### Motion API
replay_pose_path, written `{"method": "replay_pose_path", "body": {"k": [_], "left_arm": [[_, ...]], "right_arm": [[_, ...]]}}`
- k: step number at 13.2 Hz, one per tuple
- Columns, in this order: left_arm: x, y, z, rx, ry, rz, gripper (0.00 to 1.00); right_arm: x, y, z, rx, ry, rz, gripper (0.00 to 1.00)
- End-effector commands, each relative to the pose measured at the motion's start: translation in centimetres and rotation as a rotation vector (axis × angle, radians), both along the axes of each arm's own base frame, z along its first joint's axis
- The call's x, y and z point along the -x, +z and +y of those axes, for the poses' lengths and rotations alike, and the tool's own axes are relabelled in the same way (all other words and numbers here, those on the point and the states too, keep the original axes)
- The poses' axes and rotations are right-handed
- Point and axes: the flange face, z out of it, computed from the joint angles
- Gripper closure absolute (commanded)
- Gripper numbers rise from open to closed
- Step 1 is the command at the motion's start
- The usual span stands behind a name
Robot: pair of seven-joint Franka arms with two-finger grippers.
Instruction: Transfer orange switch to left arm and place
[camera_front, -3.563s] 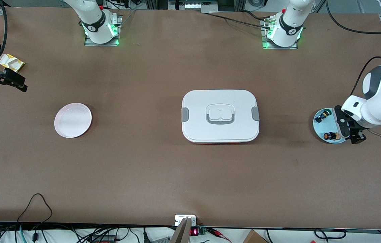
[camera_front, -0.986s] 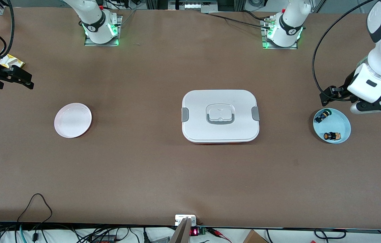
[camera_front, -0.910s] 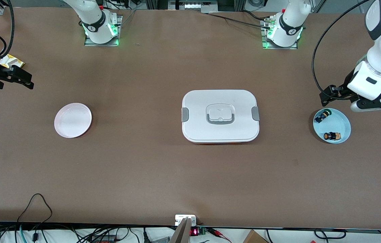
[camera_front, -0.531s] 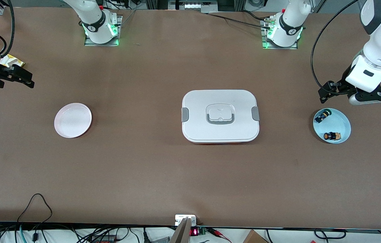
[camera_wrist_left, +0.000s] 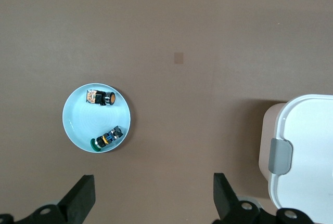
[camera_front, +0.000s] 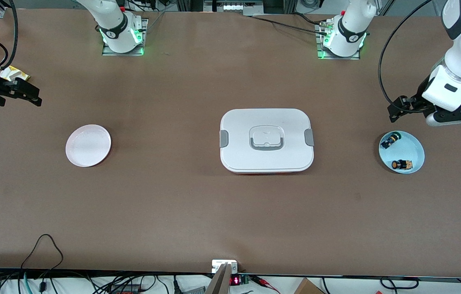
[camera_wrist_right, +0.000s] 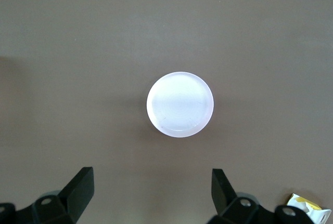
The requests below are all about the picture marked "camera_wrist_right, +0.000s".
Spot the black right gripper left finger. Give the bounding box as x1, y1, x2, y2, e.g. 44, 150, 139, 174
0, 166, 95, 224

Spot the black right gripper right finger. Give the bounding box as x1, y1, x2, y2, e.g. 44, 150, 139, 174
207, 168, 317, 224

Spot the yellow white torn carton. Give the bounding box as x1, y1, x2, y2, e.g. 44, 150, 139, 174
286, 193, 332, 224

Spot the pink round plate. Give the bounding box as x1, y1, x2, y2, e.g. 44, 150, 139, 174
146, 71, 215, 138

